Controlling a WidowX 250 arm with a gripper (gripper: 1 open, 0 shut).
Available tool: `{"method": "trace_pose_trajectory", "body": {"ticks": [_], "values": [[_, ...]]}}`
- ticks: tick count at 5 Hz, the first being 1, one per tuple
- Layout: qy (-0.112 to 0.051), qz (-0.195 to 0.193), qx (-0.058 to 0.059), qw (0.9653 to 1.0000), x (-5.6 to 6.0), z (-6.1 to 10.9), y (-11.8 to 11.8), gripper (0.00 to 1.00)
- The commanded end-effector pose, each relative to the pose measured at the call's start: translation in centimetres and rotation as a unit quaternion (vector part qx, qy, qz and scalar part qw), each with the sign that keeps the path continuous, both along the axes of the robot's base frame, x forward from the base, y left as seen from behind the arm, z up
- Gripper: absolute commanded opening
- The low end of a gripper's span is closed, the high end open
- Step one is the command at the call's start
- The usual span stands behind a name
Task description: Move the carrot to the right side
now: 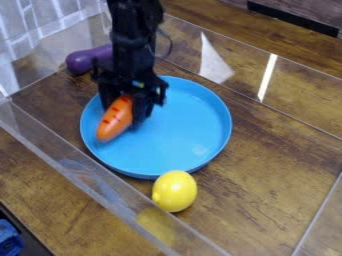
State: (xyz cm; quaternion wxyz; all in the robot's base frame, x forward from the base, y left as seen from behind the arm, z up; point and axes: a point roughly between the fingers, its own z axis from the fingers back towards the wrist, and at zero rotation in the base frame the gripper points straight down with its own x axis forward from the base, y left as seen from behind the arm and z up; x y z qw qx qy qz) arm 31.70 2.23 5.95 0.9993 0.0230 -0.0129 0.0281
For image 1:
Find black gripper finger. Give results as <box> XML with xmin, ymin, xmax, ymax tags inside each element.
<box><xmin>131</xmin><ymin>89</ymin><xmax>166</xmax><ymax>129</ymax></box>
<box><xmin>98</xmin><ymin>82</ymin><xmax>122</xmax><ymax>110</ymax></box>

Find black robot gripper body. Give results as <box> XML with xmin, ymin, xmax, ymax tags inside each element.
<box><xmin>90</xmin><ymin>33</ymin><xmax>171</xmax><ymax>101</ymax></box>

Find orange toy carrot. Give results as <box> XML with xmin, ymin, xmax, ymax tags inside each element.
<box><xmin>97</xmin><ymin>91</ymin><xmax>133</xmax><ymax>142</ymax></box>

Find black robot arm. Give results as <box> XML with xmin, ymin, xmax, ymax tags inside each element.
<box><xmin>93</xmin><ymin>0</ymin><xmax>169</xmax><ymax>127</ymax></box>

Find purple toy eggplant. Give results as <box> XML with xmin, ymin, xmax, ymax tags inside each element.
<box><xmin>66</xmin><ymin>44</ymin><xmax>113</xmax><ymax>75</ymax></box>

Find blue round plate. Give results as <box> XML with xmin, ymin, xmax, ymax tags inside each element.
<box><xmin>81</xmin><ymin>76</ymin><xmax>233</xmax><ymax>180</ymax></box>

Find yellow toy lemon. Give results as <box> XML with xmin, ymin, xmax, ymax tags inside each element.
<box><xmin>151</xmin><ymin>170</ymin><xmax>198</xmax><ymax>213</ymax></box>

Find blue object at corner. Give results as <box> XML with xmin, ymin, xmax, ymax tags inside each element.
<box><xmin>0</xmin><ymin>219</ymin><xmax>24</xmax><ymax>256</ymax></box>

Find clear acrylic enclosure wall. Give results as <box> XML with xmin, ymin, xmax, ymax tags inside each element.
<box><xmin>0</xmin><ymin>5</ymin><xmax>342</xmax><ymax>256</ymax></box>

